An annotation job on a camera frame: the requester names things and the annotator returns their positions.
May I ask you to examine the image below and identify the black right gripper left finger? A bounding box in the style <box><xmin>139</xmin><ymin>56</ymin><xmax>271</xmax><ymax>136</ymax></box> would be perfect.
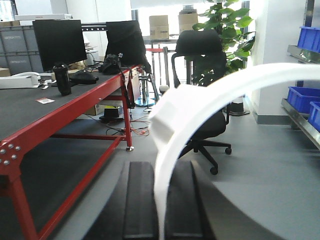
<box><xmin>84</xmin><ymin>161</ymin><xmax>159</xmax><ymax>240</ymax></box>

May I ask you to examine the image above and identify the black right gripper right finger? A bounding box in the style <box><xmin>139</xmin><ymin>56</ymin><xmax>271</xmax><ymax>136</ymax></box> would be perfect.
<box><xmin>164</xmin><ymin>160</ymin><xmax>281</xmax><ymax>240</ymax></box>

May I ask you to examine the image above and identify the white curved pipe clamp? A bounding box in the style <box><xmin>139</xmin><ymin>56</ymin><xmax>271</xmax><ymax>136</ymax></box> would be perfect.
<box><xmin>149</xmin><ymin>62</ymin><xmax>320</xmax><ymax>240</ymax></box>

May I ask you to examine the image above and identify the blue shelf bin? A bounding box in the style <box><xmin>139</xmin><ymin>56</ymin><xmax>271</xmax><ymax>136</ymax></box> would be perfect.
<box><xmin>287</xmin><ymin>86</ymin><xmax>320</xmax><ymax>114</ymax></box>
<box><xmin>297</xmin><ymin>26</ymin><xmax>320</xmax><ymax>53</ymax></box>

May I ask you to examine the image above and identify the red framed workbench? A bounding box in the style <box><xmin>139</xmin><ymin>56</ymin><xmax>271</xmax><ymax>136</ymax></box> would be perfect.
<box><xmin>0</xmin><ymin>65</ymin><xmax>142</xmax><ymax>240</ymax></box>

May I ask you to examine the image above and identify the black bottle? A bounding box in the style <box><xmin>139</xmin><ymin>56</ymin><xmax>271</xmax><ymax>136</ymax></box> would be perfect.
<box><xmin>52</xmin><ymin>62</ymin><xmax>72</xmax><ymax>96</ymax></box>

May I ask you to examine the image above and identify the black office chair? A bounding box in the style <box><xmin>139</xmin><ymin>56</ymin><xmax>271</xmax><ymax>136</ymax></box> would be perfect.
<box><xmin>171</xmin><ymin>29</ymin><xmax>232</xmax><ymax>175</ymax></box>

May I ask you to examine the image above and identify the black desk monitor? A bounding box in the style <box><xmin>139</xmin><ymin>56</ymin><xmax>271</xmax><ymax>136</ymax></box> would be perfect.
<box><xmin>32</xmin><ymin>19</ymin><xmax>87</xmax><ymax>71</ymax></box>

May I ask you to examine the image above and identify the green potted plant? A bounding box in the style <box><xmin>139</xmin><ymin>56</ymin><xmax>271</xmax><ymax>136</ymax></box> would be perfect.
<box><xmin>192</xmin><ymin>0</ymin><xmax>255</xmax><ymax>76</ymax></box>

